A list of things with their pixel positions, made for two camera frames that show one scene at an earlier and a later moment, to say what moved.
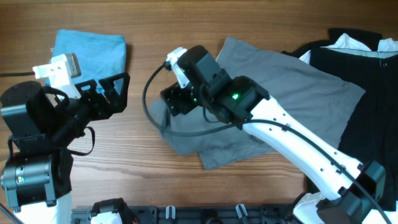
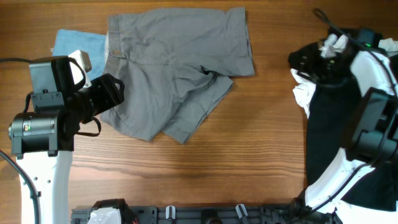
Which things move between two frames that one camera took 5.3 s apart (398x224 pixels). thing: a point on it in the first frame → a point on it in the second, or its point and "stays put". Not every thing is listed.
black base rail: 170,214 stays put
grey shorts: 321,98 → 176,66
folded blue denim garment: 92,56 stays put
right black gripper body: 186,99 → 319,66
